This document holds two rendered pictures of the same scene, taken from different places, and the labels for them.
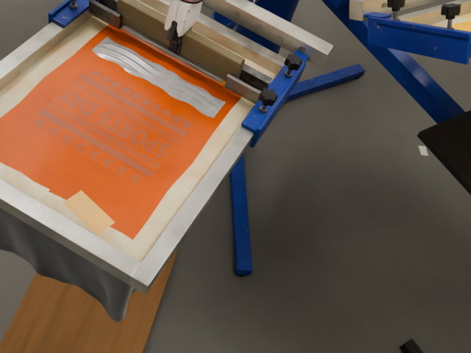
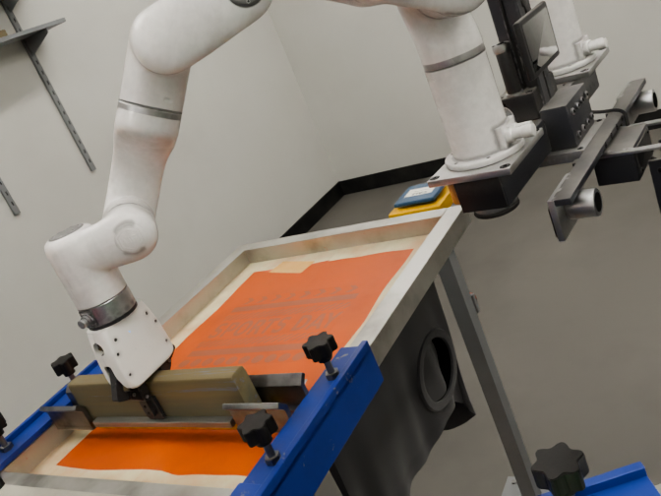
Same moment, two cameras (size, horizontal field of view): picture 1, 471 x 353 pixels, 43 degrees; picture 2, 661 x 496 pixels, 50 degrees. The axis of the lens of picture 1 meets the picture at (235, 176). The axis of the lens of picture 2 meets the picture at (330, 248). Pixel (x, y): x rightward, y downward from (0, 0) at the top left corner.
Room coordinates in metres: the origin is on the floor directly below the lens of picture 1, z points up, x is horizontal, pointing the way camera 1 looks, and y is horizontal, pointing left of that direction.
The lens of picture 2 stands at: (1.88, 0.99, 1.47)
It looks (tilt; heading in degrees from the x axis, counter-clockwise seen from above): 20 degrees down; 207
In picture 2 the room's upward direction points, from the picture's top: 23 degrees counter-clockwise
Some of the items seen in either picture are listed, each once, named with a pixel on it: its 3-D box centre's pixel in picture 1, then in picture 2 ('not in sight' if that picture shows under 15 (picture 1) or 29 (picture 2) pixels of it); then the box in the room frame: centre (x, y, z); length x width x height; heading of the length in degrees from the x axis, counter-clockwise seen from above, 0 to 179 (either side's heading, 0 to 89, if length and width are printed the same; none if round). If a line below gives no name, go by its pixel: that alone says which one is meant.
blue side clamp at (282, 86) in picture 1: (272, 99); (52, 428); (1.14, -0.01, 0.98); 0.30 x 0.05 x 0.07; 171
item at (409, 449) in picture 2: not in sight; (390, 407); (0.93, 0.49, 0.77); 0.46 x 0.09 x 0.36; 171
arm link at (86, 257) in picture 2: not in sight; (109, 253); (1.15, 0.30, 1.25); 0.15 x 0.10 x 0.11; 126
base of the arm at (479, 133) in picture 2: not in sight; (478, 105); (0.81, 0.77, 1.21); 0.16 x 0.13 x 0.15; 75
